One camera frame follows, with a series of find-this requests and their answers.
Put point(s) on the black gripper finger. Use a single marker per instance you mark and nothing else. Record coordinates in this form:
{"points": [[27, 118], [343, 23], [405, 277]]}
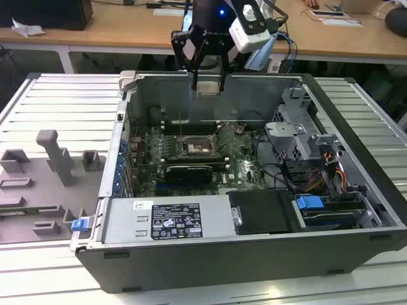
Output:
{"points": [[224, 65], [178, 47]]}

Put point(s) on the silver square CPU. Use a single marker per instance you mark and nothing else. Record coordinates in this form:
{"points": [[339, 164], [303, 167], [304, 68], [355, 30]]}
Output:
{"points": [[208, 88]]}

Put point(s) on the black RAM slot bank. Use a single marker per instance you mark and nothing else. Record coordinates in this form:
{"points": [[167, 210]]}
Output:
{"points": [[190, 159], [190, 128]]}

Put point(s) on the thin metal locking lever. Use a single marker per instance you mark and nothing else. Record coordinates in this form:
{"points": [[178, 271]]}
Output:
{"points": [[220, 139], [180, 127]]}

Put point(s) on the CPU socket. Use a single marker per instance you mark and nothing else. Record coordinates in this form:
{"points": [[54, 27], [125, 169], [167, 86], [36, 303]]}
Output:
{"points": [[194, 148]]}

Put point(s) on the black power adapter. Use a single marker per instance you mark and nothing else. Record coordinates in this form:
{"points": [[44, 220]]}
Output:
{"points": [[153, 5]]}

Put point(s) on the wooden desk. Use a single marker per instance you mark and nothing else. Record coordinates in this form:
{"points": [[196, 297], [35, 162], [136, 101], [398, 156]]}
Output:
{"points": [[121, 28]]}

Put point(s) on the green motherboard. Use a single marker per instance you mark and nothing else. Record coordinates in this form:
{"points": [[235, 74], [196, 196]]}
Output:
{"points": [[241, 159]]}

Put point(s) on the silver drive cage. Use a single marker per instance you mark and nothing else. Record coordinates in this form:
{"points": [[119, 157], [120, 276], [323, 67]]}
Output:
{"points": [[295, 133]]}

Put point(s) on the black graphics card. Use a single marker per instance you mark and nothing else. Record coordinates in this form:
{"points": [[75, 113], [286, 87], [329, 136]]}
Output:
{"points": [[189, 174]]}

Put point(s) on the black box on desk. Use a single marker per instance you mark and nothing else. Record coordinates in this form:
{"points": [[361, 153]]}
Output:
{"points": [[44, 12]]}

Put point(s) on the crumpled white paper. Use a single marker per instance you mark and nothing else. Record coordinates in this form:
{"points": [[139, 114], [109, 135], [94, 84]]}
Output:
{"points": [[27, 29]]}

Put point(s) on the black plastic shroud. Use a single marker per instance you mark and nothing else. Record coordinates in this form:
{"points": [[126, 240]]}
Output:
{"points": [[264, 213]]}

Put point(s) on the round black speaker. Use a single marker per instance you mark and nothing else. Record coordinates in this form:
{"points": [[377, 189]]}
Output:
{"points": [[397, 19]]}

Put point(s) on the silver power supply unit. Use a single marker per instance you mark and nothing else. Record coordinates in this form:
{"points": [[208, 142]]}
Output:
{"points": [[127, 222]]}

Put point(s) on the hard disk in blue carrier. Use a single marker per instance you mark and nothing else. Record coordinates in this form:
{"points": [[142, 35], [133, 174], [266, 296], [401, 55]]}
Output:
{"points": [[330, 213]]}

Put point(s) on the grey parts rack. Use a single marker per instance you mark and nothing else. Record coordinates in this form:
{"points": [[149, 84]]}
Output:
{"points": [[38, 190]]}

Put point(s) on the blue case latch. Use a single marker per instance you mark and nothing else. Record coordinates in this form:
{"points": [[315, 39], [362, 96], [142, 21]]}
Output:
{"points": [[79, 225]]}

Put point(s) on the black open PC case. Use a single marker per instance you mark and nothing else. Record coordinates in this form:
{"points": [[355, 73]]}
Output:
{"points": [[222, 268]]}

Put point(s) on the green RAM stick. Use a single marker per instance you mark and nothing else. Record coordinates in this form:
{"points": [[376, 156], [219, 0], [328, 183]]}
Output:
{"points": [[28, 210]]}

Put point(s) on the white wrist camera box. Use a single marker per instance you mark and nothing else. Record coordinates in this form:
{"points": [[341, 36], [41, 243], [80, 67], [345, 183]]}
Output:
{"points": [[246, 39]]}

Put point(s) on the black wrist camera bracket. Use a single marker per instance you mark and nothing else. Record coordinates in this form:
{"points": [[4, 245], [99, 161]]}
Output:
{"points": [[252, 16]]}

